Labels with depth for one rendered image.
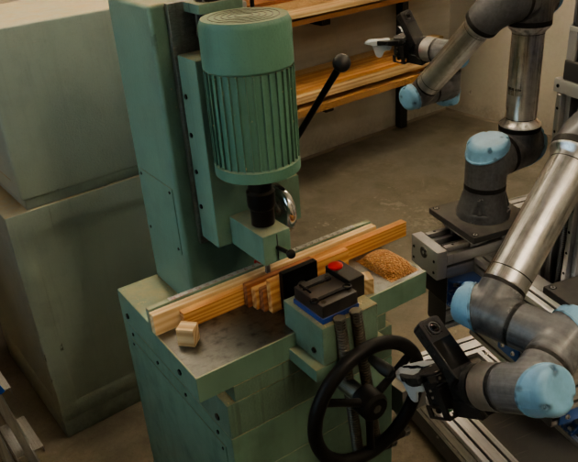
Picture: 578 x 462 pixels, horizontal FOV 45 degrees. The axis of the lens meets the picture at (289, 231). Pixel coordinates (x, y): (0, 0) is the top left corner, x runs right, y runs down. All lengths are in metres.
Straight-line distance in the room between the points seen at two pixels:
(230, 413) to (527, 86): 1.18
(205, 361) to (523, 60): 1.17
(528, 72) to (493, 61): 3.23
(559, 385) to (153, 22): 0.99
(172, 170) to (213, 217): 0.14
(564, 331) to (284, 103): 0.63
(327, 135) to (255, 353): 3.48
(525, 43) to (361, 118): 3.05
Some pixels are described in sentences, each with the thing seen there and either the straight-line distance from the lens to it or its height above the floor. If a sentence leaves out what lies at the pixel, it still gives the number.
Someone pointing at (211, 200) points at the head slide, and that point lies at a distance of 1.51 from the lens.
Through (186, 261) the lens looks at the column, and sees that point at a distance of 1.65.
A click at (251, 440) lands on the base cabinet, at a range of 1.52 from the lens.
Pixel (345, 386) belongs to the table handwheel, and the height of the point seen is 0.82.
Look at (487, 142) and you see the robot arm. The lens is 1.98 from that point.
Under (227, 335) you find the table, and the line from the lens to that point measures 1.44.
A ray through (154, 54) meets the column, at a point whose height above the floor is 1.42.
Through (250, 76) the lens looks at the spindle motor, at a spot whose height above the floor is 1.41.
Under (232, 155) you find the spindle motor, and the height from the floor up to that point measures 1.26.
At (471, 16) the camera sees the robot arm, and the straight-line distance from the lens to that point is 1.90.
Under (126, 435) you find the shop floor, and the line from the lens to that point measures 2.62.
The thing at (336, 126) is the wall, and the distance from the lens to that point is 4.81.
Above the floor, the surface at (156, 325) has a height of 0.92.
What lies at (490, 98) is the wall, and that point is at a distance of 5.31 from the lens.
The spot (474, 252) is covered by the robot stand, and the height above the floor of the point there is 0.74.
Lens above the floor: 1.74
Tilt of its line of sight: 28 degrees down
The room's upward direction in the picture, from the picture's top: 4 degrees counter-clockwise
